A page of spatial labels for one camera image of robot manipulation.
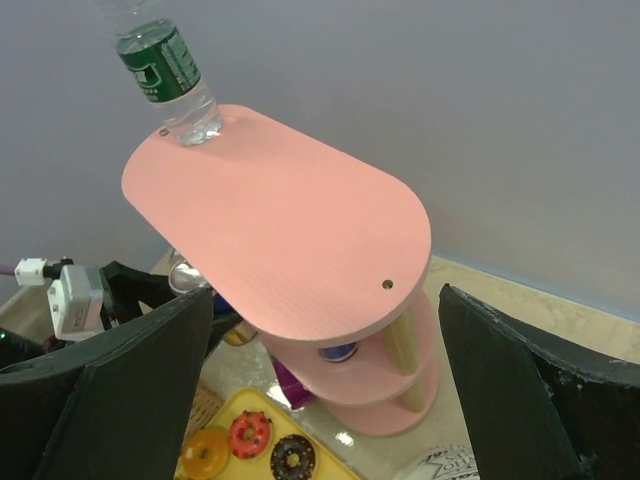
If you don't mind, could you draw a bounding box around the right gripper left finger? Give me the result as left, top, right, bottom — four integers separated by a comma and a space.
1, 289, 212, 479

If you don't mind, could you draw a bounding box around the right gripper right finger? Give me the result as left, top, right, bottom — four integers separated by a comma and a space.
438, 284, 639, 479

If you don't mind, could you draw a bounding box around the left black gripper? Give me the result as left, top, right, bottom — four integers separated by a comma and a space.
0, 259, 236, 371

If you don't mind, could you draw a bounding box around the silver purple drink can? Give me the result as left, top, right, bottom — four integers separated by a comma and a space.
168, 259, 210, 296

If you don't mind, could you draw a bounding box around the purple snack packet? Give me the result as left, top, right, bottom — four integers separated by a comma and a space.
271, 358, 316, 410

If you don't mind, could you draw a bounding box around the clear water bottle green label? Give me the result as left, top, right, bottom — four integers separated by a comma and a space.
92, 1, 223, 146

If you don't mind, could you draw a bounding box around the wicker basket with liner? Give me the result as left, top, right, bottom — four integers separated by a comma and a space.
1, 288, 223, 441

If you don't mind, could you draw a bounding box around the orange glazed donut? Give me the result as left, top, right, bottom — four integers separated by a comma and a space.
180, 427, 230, 479

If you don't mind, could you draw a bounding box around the yellow plastic tray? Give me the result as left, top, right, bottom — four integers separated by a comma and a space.
174, 387, 358, 479

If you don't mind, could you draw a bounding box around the pink sprinkled donut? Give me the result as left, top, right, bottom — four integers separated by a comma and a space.
228, 410, 272, 460

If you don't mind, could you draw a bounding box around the pink three-tier shelf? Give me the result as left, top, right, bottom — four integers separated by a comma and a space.
121, 105, 439, 436

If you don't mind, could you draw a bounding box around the chocolate donut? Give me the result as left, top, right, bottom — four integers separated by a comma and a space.
270, 434, 317, 480

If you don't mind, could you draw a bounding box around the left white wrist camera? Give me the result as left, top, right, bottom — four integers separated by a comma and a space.
47, 265, 105, 342

